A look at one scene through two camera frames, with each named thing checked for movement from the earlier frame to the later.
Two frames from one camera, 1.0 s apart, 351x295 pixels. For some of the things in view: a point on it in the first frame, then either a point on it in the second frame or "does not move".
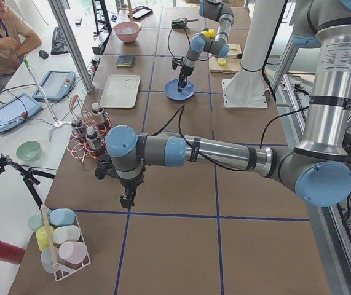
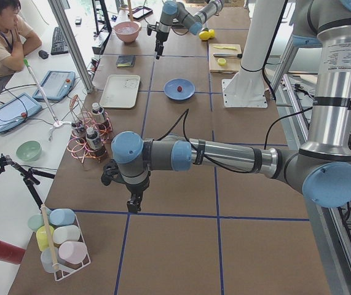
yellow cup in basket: (42, 238) does not move
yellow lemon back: (211, 34) does not move
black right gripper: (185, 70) to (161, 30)
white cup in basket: (66, 233) does not move
